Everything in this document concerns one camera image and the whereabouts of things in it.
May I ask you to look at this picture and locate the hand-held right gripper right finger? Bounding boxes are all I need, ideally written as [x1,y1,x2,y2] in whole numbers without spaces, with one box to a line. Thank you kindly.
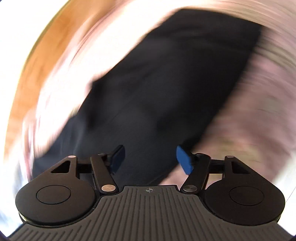
[176,146,251,193]

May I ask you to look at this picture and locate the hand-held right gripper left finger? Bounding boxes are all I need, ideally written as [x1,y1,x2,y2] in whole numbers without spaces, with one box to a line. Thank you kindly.
[50,145,126,193]

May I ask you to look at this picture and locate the black pants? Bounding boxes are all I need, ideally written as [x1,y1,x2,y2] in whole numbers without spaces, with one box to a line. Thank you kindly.
[31,9,263,186]

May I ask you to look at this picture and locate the pink bear print blanket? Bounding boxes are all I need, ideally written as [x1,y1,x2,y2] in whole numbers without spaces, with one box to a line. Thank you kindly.
[0,0,296,223]

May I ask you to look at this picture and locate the wooden headboard with gold trim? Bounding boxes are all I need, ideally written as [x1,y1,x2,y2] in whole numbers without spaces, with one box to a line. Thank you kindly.
[7,0,79,149]

